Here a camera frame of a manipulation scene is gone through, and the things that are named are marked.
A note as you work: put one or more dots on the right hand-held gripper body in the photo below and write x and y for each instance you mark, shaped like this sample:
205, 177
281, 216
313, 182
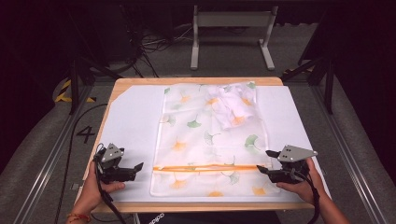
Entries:
294, 154

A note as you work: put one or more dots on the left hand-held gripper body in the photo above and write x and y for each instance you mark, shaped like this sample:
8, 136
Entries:
115, 174

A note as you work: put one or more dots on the leaf print mesh laundry bag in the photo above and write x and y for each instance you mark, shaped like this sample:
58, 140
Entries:
193, 146

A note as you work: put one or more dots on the person's left hand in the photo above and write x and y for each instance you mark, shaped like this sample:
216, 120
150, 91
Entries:
93, 193

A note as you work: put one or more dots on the person's right hand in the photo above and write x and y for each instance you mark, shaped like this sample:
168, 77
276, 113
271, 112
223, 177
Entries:
306, 189

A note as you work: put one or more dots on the white table sheet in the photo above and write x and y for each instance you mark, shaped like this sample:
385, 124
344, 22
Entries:
134, 118

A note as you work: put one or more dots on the white garment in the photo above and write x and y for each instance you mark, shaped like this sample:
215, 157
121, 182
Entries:
229, 105

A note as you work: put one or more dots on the person's dark clothing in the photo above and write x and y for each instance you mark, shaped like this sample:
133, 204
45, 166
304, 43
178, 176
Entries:
211, 218

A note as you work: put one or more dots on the black metal stand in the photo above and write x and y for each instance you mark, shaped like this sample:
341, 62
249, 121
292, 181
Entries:
74, 87
328, 84

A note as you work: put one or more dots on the yellow black hazard tape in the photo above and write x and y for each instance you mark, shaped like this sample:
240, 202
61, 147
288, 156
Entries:
63, 93

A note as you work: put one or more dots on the white metal stand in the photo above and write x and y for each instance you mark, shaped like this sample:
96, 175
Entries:
233, 19

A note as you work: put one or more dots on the aluminium floor rail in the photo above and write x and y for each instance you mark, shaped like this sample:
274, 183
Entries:
46, 168
348, 155

